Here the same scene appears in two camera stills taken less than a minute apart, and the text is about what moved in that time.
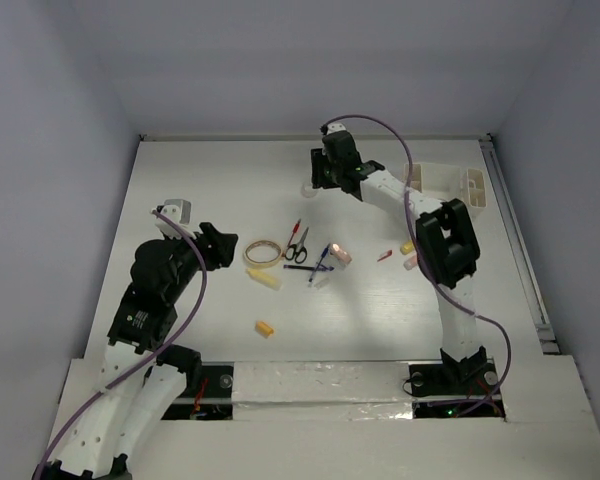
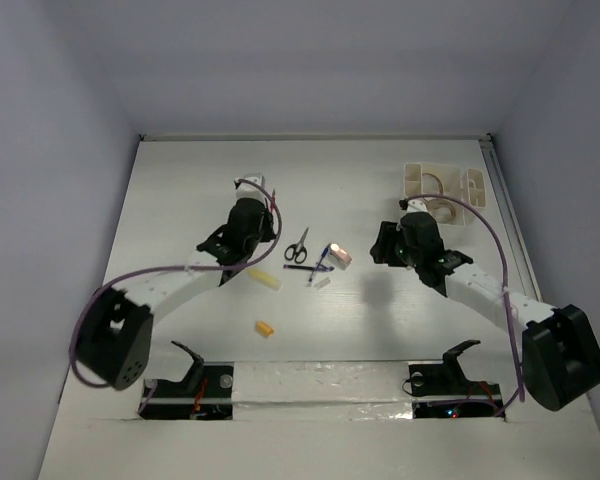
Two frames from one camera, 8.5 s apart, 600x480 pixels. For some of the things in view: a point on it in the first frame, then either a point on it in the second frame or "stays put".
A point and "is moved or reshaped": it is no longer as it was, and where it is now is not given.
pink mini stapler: [340, 253] stays put
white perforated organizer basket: [443, 181] stays put
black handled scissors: [298, 250] stays put
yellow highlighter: [265, 279] stays put
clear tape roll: [308, 191] is moved or reshaped
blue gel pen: [323, 254] stays put
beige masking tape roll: [259, 264] to [431, 185]
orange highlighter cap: [264, 329] stays put
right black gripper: [319, 159] to [382, 249]
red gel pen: [295, 230] to [273, 204]
